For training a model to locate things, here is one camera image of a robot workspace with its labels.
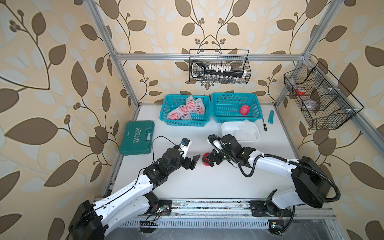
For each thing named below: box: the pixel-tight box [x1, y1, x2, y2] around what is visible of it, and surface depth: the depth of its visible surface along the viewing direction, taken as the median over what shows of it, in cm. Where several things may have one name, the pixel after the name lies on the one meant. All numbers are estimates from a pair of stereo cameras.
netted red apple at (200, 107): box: [195, 98, 206, 115], surface depth 110 cm
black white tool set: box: [190, 61, 247, 78], surface depth 84 cm
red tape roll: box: [296, 87, 307, 96], surface depth 84 cm
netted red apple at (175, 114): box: [166, 107, 183, 120], surface depth 107 cm
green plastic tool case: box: [118, 120, 155, 156], surface depth 98 cm
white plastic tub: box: [221, 121, 260, 142], surface depth 103 cm
